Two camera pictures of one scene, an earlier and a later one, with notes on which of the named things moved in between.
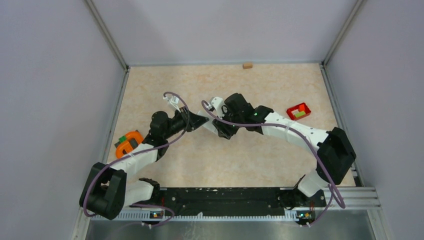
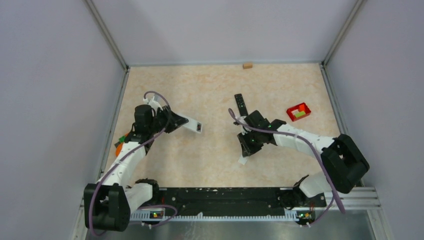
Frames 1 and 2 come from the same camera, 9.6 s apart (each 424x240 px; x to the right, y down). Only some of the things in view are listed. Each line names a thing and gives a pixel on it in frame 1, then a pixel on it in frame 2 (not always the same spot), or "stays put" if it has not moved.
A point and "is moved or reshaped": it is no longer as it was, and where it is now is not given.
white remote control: (208, 125) is moved or reshaped
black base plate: (238, 201) stays put
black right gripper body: (229, 130) to (251, 141)
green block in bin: (300, 114) stays put
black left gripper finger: (195, 121) to (169, 120)
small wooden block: (247, 65) stays put
